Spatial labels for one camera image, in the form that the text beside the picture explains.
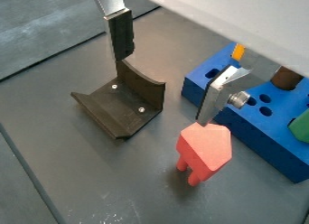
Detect black curved arch block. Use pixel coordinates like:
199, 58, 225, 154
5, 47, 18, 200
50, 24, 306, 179
70, 61, 165, 139

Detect brown cylinder block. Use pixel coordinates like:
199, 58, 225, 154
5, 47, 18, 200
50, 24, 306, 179
271, 66, 302, 90

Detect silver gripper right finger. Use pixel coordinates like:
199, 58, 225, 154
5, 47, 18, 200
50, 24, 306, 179
195, 50, 279, 126

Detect red three prong block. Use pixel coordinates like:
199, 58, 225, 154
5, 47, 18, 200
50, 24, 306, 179
176, 123, 231, 186

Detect yellow rectangular block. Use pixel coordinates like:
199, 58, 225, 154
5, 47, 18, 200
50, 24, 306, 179
231, 43, 244, 61

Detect blue foam peg board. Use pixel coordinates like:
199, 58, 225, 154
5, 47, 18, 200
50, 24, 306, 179
180, 42, 309, 183

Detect green hexagonal prism block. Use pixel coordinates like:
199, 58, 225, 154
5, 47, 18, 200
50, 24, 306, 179
288, 108, 309, 144

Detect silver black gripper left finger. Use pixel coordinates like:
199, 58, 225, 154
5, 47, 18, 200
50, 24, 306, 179
93, 0, 135, 61

